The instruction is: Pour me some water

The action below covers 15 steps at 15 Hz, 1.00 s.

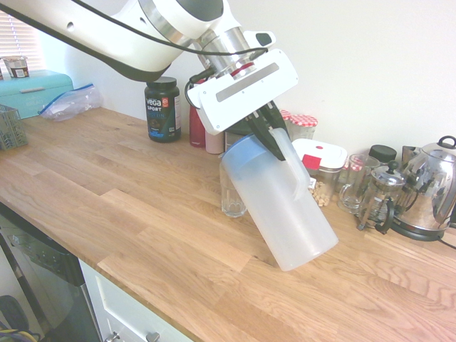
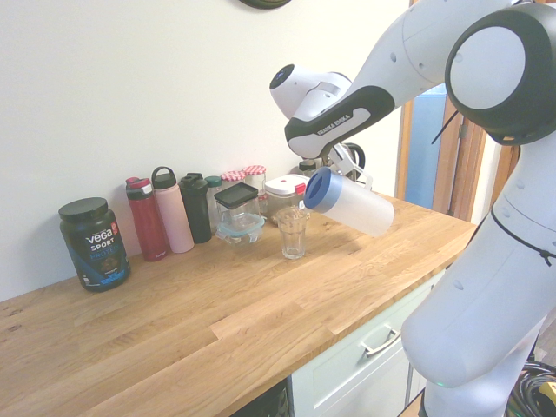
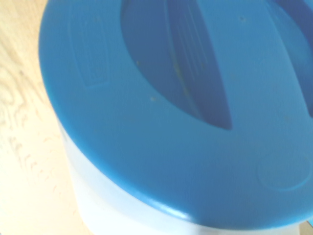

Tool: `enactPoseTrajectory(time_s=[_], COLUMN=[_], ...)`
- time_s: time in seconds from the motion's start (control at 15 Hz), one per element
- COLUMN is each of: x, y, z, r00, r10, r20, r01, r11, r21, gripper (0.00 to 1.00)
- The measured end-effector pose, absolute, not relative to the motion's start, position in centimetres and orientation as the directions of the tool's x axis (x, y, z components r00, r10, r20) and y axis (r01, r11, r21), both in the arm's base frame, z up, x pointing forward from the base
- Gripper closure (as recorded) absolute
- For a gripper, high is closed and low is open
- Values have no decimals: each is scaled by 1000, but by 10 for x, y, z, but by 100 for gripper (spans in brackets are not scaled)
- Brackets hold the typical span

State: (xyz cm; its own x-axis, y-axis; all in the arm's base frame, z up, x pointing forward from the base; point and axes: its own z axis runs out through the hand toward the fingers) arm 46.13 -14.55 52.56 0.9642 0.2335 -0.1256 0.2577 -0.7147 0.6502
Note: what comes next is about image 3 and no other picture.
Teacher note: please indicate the blue plastic lid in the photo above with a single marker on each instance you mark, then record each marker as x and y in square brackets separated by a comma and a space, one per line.
[171, 147]

